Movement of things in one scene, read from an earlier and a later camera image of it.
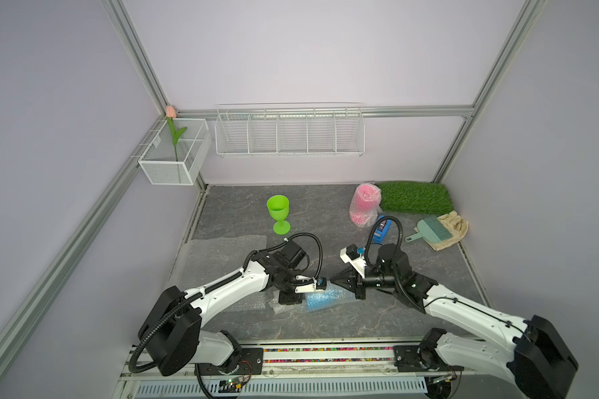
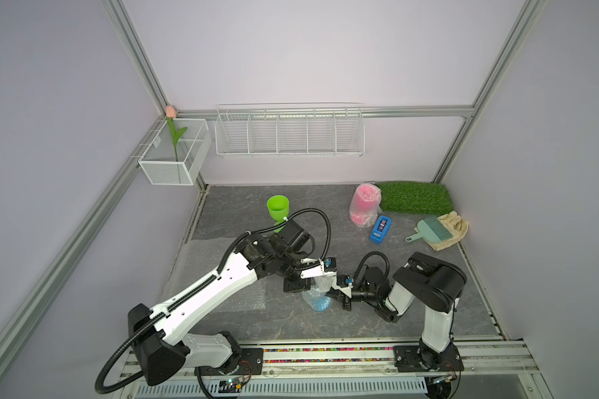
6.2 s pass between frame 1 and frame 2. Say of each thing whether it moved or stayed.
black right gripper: moved
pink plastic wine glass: stayed
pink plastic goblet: stayed
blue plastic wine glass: stayed
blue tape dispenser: stayed
